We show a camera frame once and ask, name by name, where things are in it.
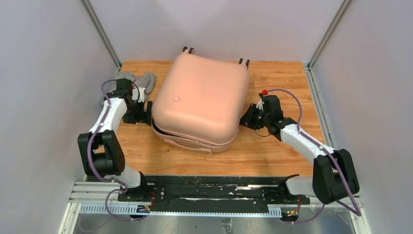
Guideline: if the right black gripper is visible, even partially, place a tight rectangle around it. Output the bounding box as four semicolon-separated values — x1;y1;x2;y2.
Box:
236;104;270;130

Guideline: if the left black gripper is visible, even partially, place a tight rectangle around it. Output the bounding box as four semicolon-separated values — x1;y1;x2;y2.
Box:
123;99;152;126

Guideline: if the pink suitcase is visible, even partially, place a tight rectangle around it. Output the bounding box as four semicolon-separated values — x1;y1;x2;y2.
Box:
151;47;250;154

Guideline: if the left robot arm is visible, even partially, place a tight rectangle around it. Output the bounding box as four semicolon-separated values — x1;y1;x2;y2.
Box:
77;78;152;201

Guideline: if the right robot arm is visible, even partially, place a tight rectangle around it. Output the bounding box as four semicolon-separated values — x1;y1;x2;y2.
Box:
240;93;359;206

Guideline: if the grey cloth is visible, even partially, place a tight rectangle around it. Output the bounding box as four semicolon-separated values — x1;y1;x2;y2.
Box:
104;72;156;100

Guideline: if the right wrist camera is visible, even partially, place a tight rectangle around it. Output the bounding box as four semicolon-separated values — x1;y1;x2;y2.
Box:
256;99;263;111

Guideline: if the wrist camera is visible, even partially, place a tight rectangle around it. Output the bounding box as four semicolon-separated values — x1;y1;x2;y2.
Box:
256;99;263;111
132;87;147;103

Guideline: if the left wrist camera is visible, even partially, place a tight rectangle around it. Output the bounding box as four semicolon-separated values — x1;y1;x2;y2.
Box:
132;87;147;103

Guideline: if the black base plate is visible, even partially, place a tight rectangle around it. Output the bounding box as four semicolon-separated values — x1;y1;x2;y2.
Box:
117;175;310;214

